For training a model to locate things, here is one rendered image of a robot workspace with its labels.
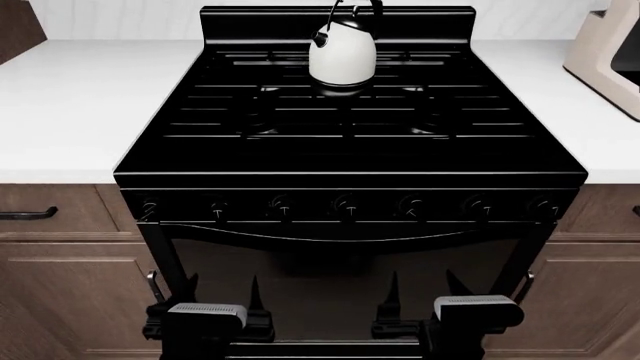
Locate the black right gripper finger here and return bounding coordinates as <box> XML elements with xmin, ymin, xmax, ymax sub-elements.
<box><xmin>383</xmin><ymin>270</ymin><xmax>405</xmax><ymax>309</ymax></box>
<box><xmin>443</xmin><ymin>268</ymin><xmax>473</xmax><ymax>302</ymax></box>

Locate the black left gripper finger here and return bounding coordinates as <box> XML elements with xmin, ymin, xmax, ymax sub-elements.
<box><xmin>183</xmin><ymin>272</ymin><xmax>200</xmax><ymax>306</ymax></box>
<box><xmin>248</xmin><ymin>274</ymin><xmax>268</xmax><ymax>312</ymax></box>

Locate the black stove knob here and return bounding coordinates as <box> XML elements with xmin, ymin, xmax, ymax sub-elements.
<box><xmin>397</xmin><ymin>193</ymin><xmax>430</xmax><ymax>223</ymax></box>
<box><xmin>331</xmin><ymin>193</ymin><xmax>365</xmax><ymax>223</ymax></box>
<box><xmin>527</xmin><ymin>195</ymin><xmax>561</xmax><ymax>223</ymax></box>
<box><xmin>138</xmin><ymin>198</ymin><xmax>161</xmax><ymax>222</ymax></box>
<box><xmin>462</xmin><ymin>194</ymin><xmax>496</xmax><ymax>223</ymax></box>
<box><xmin>206</xmin><ymin>199</ymin><xmax>231</xmax><ymax>223</ymax></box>
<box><xmin>268</xmin><ymin>194</ymin><xmax>298</xmax><ymax>223</ymax></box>

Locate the black gas range stove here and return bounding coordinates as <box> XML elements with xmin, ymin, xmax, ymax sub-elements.
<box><xmin>112</xmin><ymin>4</ymin><xmax>590</xmax><ymax>360</ymax></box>

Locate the black cast iron stove grate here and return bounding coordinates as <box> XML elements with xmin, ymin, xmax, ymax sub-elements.
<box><xmin>162</xmin><ymin>48</ymin><xmax>534</xmax><ymax>141</ymax></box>

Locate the black robot torso bar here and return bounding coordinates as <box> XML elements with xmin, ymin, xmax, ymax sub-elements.
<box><xmin>224</xmin><ymin>336</ymin><xmax>425</xmax><ymax>360</ymax></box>

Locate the brown wooden cabinet door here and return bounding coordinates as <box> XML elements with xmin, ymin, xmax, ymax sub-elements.
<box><xmin>499</xmin><ymin>232</ymin><xmax>640</xmax><ymax>360</ymax></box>
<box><xmin>0</xmin><ymin>231</ymin><xmax>171</xmax><ymax>360</ymax></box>

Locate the brown wooden drawer front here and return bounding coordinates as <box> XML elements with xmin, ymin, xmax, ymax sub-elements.
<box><xmin>0</xmin><ymin>183</ymin><xmax>124</xmax><ymax>234</ymax></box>
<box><xmin>574</xmin><ymin>183</ymin><xmax>640</xmax><ymax>235</ymax></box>

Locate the beige countertop appliance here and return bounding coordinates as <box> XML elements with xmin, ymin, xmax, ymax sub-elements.
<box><xmin>561</xmin><ymin>0</ymin><xmax>640</xmax><ymax>123</ymax></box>

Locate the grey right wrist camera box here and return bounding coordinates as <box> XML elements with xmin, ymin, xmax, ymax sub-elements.
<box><xmin>431</xmin><ymin>294</ymin><xmax>516</xmax><ymax>329</ymax></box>

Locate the dark metal cabinet door handle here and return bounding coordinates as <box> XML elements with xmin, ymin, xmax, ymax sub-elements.
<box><xmin>146</xmin><ymin>269</ymin><xmax>167</xmax><ymax>306</ymax></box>
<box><xmin>514</xmin><ymin>270</ymin><xmax>537</xmax><ymax>303</ymax></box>

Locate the black oven door handle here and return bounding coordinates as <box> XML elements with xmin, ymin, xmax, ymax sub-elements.
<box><xmin>158</xmin><ymin>220</ymin><xmax>557</xmax><ymax>245</ymax></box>

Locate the white kettle with black handle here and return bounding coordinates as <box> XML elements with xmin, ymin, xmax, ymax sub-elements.
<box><xmin>307</xmin><ymin>0</ymin><xmax>385</xmax><ymax>98</ymax></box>

